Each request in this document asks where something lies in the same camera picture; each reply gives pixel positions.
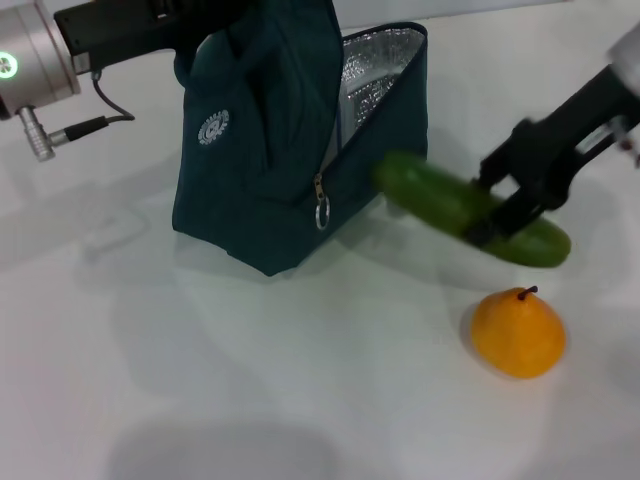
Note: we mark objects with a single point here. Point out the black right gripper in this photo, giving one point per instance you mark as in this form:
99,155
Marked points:
560,145

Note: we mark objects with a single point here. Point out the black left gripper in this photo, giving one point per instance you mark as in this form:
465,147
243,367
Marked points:
125,35

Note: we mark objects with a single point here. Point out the green cucumber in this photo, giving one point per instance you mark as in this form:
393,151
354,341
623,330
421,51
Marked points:
430,192

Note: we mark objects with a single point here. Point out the orange pear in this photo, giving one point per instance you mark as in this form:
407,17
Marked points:
515,335

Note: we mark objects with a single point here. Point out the dark teal fabric lunch bag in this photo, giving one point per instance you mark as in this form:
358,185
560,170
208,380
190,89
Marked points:
250,200

